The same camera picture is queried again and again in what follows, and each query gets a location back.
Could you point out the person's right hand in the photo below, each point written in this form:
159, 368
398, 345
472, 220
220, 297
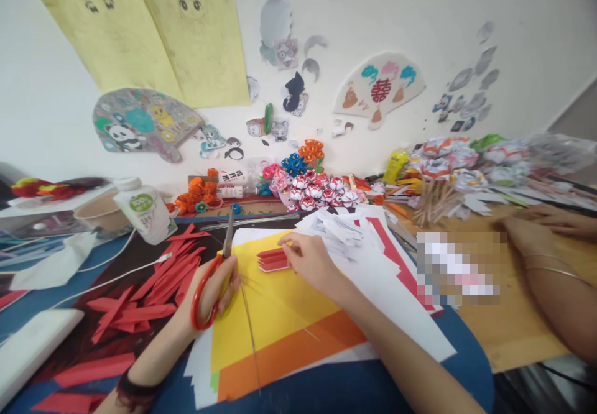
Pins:
317, 265

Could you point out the person's left hand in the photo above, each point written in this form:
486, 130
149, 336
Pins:
212, 276

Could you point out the person's left fingers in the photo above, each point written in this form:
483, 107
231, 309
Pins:
232, 274

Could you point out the person's right index finger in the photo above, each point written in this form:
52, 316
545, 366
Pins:
298, 239

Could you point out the person's right thumb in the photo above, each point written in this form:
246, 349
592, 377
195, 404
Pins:
295, 260

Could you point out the red paper piece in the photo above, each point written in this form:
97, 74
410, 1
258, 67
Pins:
274, 260

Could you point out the pile of white folded papers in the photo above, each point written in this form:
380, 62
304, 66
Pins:
338, 230

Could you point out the group of red-white paper lotuses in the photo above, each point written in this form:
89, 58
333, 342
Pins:
322, 192

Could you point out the yellow paper sheet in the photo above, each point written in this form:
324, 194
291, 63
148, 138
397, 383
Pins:
275, 311

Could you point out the small blue paper flower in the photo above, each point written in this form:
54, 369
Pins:
235, 208
201, 207

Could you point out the pink paper flower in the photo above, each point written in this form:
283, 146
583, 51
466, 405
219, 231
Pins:
274, 172

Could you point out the clear plastic water bottle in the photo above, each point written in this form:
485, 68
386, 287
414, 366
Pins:
235, 184

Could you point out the bunch of orange paper flowers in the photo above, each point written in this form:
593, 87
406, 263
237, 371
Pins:
196, 195

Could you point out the orange paper flower bouquet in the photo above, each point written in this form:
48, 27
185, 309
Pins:
311, 150

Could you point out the orange paper sheet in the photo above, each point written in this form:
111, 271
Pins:
298, 353

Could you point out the pile of red paper strips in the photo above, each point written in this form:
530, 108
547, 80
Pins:
140, 302

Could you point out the large red paper sheet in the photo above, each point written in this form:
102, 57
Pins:
396, 251

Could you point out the white bottle with green label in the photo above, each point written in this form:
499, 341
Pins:
147, 213

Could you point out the yellow glue bottle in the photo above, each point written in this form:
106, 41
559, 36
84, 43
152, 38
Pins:
395, 164

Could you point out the brown paper bowl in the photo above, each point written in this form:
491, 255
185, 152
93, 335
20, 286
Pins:
100, 216

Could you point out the white fan with red symbol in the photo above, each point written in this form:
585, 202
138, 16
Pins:
380, 87

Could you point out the white tissue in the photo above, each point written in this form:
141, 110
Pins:
56, 262

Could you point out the decorated fan with panda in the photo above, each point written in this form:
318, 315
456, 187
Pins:
140, 122

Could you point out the bundle of paper flowers on sticks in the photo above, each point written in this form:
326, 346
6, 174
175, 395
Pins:
466, 167

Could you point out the clear plastic box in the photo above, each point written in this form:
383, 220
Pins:
32, 220

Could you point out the red and yellow knitted item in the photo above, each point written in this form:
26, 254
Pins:
42, 188

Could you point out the white rectangular box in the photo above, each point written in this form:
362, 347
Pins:
32, 344

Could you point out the yellow paper poster with face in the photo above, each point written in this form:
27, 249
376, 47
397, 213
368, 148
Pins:
200, 36

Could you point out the thin gold bangle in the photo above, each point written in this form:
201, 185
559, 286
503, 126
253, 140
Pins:
557, 270
543, 256

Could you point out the yellow paper poster with eyes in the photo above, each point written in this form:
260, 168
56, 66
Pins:
107, 27

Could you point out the group of wall stickers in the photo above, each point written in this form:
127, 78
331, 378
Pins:
289, 92

